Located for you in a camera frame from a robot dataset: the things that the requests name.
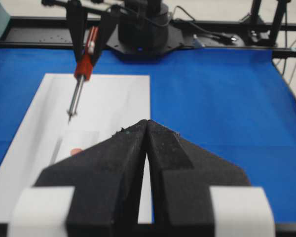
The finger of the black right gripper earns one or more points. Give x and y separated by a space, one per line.
105 29
76 17

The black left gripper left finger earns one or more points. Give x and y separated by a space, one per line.
95 193

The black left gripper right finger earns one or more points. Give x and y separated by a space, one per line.
198 194

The red-handled soldering iron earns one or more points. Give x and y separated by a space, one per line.
83 71

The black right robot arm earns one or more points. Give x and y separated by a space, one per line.
135 13

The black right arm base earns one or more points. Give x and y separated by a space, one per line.
149 41

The white base board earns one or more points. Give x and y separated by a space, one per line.
107 104

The blue table cloth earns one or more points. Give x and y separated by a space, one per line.
231 102

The black aluminium frame rail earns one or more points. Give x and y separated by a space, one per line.
250 32

